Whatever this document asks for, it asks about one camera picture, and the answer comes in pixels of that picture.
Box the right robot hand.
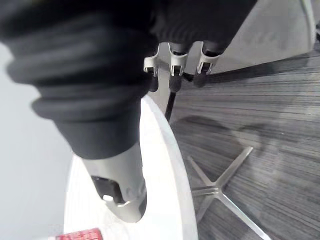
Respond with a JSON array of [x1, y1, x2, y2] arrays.
[[0, 0, 258, 223]]

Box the red drink can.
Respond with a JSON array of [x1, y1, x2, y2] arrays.
[[54, 226, 104, 240]]

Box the thin black furniture leg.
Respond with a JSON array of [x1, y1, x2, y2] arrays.
[[164, 90, 177, 124]]

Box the silver cross table base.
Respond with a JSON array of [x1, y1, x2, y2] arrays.
[[186, 146, 272, 240]]

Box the white curved furniture piece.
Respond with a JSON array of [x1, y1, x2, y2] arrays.
[[209, 0, 316, 75]]

